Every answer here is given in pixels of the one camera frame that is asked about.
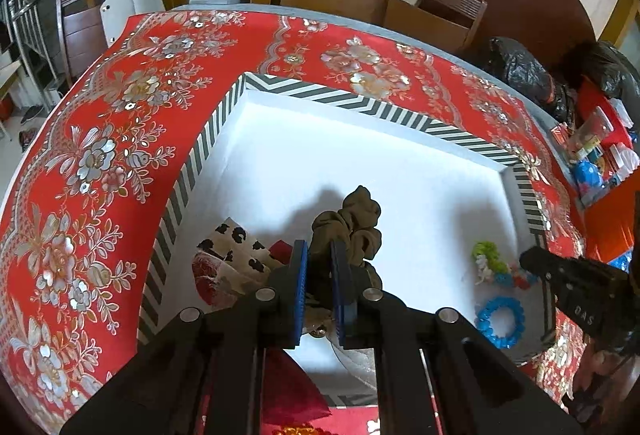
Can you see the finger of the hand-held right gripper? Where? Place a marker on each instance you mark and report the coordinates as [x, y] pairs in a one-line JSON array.
[[542, 265]]

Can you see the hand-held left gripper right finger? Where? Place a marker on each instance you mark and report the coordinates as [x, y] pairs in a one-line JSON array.
[[341, 300]]

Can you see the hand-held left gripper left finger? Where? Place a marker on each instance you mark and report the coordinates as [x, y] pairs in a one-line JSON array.
[[298, 300]]

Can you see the olive green scrunchie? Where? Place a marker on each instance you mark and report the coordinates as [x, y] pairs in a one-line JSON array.
[[357, 222]]

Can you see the striped rim white box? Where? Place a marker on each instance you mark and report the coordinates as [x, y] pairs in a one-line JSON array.
[[400, 155]]

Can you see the person's right hand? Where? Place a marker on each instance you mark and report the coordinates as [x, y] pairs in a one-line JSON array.
[[600, 365]]

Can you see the red sheer scrunchie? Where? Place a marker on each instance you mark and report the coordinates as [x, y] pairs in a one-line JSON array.
[[215, 282]]

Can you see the leopard print scrunchie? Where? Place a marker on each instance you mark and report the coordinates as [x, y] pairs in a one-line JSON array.
[[235, 242]]

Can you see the red cloth pouch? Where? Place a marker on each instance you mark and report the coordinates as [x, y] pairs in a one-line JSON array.
[[292, 390]]

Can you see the orange bin of toys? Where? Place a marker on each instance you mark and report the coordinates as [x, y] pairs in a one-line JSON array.
[[607, 155]]

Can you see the black plastic bag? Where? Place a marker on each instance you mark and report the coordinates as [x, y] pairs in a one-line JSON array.
[[525, 70], [607, 65]]

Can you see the red floral tablecloth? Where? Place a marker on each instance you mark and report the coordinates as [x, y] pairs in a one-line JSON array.
[[100, 165]]

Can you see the wooden slat chair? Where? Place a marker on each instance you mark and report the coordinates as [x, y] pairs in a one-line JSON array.
[[440, 5]]

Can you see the dark wooden chair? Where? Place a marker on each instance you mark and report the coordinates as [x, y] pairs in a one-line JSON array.
[[80, 30]]

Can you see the metal rack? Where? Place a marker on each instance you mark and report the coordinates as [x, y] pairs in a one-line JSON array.
[[30, 40]]

